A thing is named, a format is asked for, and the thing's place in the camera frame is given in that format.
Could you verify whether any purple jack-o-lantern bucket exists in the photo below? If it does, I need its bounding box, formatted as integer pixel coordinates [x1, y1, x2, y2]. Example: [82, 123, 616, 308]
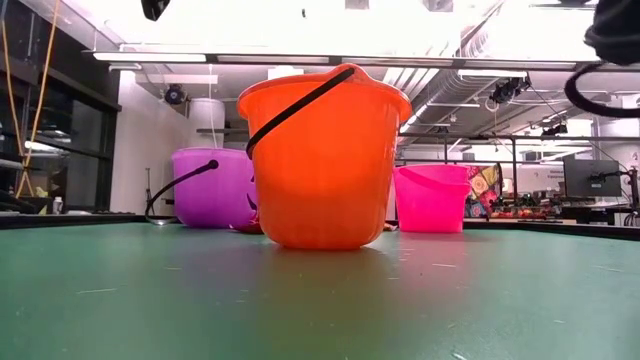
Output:
[144, 146, 260, 231]

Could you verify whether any orange plastic halloween bucket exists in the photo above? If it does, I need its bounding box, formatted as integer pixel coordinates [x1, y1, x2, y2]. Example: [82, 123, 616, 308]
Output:
[236, 62, 413, 252]

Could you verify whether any pink plastic halloween bucket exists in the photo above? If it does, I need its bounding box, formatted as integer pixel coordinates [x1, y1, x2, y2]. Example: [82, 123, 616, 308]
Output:
[392, 163, 473, 235]

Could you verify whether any round black ceiling fixture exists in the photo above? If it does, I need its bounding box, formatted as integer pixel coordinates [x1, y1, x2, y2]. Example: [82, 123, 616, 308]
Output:
[164, 83, 189, 106]

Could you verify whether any white round column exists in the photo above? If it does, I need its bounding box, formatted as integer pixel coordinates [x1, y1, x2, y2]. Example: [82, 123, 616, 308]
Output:
[188, 97, 227, 149]

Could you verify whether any green table mat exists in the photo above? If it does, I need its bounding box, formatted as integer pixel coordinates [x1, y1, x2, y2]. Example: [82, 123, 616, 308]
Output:
[0, 222, 640, 360]

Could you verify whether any colourful patterned cloth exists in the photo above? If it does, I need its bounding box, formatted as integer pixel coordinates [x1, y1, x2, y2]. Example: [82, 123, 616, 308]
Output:
[464, 162, 503, 219]

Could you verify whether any black pipe railing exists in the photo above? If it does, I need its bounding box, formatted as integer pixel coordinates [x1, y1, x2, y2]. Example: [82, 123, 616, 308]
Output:
[397, 131, 640, 221]

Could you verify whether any black computer monitor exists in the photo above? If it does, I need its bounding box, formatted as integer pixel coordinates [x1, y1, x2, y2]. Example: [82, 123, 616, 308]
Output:
[563, 158, 623, 198]

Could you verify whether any yellow hanging cord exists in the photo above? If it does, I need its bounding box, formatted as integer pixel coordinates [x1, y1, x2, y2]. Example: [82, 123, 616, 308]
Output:
[0, 0, 61, 199]

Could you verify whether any overhead frame crossbar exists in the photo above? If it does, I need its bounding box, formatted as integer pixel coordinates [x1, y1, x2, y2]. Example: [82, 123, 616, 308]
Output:
[82, 48, 640, 71]

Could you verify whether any black ceiling camera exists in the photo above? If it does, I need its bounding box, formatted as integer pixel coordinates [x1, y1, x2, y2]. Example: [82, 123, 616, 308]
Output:
[488, 76, 532, 105]

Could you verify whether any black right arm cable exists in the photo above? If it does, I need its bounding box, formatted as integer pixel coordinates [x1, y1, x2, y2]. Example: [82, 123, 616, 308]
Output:
[564, 62, 640, 119]

